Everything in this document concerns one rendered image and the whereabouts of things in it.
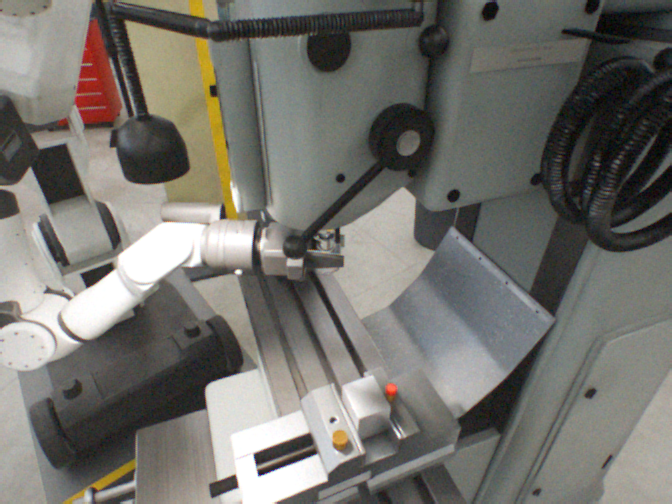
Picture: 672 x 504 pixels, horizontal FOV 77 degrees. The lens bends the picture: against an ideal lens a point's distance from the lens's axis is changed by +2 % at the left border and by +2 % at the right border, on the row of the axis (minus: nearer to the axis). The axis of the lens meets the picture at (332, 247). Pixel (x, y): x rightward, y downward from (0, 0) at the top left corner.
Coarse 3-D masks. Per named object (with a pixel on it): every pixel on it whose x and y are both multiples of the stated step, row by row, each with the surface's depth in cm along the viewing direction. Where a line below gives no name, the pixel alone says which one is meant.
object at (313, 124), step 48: (240, 0) 44; (288, 0) 37; (336, 0) 38; (384, 0) 39; (288, 48) 40; (336, 48) 40; (384, 48) 42; (288, 96) 42; (336, 96) 43; (384, 96) 45; (288, 144) 45; (336, 144) 46; (288, 192) 49; (336, 192) 49; (384, 192) 52
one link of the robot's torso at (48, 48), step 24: (72, 0) 62; (0, 24) 56; (24, 24) 57; (48, 24) 59; (72, 24) 62; (0, 48) 56; (24, 48) 57; (48, 48) 59; (72, 48) 63; (0, 72) 56; (24, 72) 57; (48, 72) 59; (72, 72) 63; (24, 96) 59; (48, 96) 61; (72, 96) 66; (24, 120) 66; (48, 120) 68
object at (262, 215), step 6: (252, 210) 108; (258, 210) 102; (264, 210) 98; (252, 216) 110; (258, 216) 104; (264, 216) 99; (270, 216) 95; (264, 222) 100; (270, 222) 95; (264, 228) 102; (306, 270) 108; (276, 276) 104; (282, 276) 105
